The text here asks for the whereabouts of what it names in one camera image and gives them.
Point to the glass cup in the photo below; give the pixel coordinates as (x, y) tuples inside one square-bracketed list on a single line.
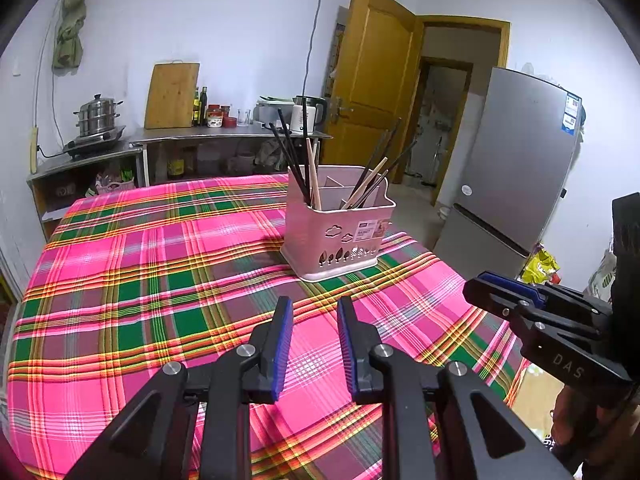
[(243, 118)]

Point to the black cooktop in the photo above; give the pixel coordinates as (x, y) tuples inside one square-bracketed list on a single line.
[(95, 145)]

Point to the wooden chopstick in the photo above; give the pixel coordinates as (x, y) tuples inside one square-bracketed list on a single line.
[(370, 178), (313, 175)]

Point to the small pink basket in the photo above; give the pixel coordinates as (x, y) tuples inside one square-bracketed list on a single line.
[(115, 187)]

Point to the red tin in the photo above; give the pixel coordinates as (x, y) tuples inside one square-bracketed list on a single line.
[(231, 122)]

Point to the pink utensil basket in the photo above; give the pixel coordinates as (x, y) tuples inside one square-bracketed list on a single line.
[(335, 240)]

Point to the yellow label bottle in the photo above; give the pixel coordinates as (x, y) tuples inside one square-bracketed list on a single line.
[(176, 169)]

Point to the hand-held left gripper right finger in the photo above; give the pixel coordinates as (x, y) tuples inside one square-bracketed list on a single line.
[(347, 345)]

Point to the white electric kettle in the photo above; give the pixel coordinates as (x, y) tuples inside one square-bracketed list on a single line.
[(315, 115)]

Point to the person's right hand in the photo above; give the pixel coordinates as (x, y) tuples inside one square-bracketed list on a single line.
[(585, 425)]

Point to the low steel counter table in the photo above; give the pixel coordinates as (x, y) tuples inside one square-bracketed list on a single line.
[(85, 160)]

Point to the silver refrigerator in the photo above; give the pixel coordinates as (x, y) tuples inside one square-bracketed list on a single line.
[(515, 160)]

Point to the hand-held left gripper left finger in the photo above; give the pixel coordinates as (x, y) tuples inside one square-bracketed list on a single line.
[(282, 345)]

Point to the dark oil bottle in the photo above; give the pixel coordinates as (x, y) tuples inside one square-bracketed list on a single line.
[(203, 107)]

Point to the red-lid jar with label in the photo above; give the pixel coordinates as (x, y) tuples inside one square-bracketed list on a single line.
[(214, 117)]

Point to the steel steamer pot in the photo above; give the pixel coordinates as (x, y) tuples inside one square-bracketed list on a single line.
[(99, 117)]

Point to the green hanging cloth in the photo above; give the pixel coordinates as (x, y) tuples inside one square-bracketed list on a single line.
[(70, 35)]

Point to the wooden door frame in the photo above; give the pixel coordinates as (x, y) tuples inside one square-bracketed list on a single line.
[(465, 21)]

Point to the yellow wooden door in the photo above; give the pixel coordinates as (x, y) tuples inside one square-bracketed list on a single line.
[(370, 70)]

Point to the tall steel counter table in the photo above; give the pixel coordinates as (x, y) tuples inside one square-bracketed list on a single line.
[(225, 132)]

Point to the grey metal chopstick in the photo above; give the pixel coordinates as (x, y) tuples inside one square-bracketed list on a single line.
[(382, 140)]

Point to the yellow bag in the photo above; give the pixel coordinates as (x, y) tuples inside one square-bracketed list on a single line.
[(537, 267)]

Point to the clear plastic container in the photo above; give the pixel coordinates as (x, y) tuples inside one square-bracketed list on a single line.
[(270, 112)]

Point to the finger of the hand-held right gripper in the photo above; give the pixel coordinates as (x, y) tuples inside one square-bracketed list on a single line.
[(495, 302), (515, 287)]

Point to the yellow-green oil bottle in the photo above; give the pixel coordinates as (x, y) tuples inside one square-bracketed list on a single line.
[(196, 110)]

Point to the pink green plaid tablecloth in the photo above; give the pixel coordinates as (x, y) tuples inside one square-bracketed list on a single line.
[(150, 285)]

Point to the wooden cutting board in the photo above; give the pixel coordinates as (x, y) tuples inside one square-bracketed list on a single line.
[(172, 95)]

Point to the white bag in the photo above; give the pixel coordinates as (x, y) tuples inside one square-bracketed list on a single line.
[(600, 280)]

